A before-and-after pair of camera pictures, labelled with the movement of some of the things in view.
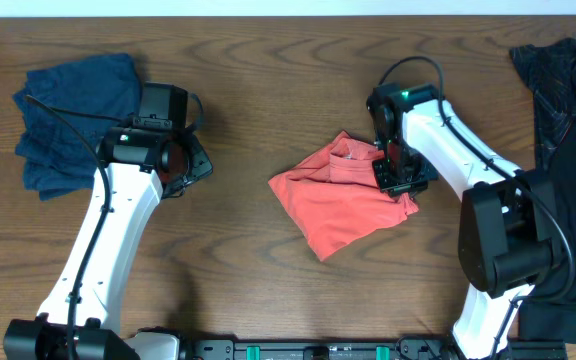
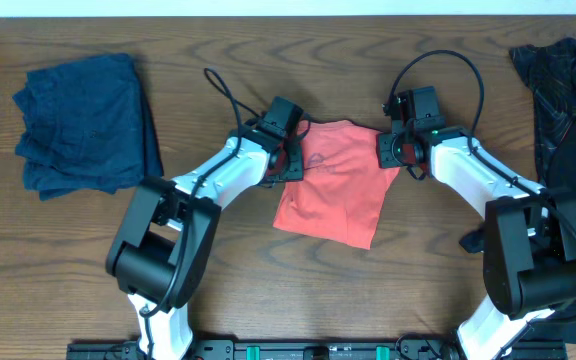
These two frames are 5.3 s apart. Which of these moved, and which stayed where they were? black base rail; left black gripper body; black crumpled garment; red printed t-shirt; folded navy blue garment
Moved: left black gripper body; red printed t-shirt
Stayed: folded navy blue garment; black crumpled garment; black base rail
